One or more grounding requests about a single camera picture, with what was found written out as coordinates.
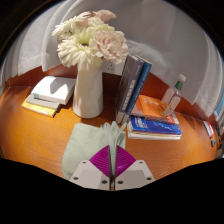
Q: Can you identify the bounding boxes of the clear bottle with green cap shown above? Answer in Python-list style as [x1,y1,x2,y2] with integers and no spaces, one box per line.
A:
[159,73,187,117]

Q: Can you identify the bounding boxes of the yellow lying book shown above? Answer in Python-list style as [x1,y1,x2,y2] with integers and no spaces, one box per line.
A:
[21,100,58,118]

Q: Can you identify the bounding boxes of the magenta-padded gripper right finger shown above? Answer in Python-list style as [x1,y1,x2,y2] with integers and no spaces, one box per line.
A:
[114,144,156,192]

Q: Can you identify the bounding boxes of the red booklet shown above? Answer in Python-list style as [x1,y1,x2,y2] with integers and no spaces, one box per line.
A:
[202,120,215,139]

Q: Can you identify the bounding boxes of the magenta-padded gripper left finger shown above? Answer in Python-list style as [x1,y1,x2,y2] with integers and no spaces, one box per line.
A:
[69,144,112,192]

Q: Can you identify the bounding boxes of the pale green towel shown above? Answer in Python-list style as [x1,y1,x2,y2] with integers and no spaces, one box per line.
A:
[61,121,128,181]

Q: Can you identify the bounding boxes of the white ceramic vase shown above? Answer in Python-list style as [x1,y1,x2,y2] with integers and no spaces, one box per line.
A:
[72,63,104,119]

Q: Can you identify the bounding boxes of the orange lying book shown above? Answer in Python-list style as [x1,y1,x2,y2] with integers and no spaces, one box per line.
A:
[130,94,180,126]

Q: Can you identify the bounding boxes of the white wall socket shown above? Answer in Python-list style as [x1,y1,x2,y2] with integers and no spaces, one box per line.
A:
[101,59,125,76]

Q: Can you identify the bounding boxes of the white thick lying book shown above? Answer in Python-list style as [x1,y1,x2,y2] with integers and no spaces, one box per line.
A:
[126,123,183,141]

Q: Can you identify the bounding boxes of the blue upright book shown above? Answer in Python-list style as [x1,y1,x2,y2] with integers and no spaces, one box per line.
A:
[124,55,153,116]

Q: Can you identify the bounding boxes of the white curtain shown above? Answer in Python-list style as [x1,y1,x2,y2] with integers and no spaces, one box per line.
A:
[0,0,224,118]

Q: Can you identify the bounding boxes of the white pink artificial flower bouquet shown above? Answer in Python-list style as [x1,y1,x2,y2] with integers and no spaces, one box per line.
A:
[50,9,130,72]

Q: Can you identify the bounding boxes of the dark upright book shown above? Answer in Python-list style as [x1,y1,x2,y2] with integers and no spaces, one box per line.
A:
[114,54,145,126]

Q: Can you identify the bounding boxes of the grey lying book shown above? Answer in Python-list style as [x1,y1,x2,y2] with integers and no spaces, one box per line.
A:
[24,93,61,111]

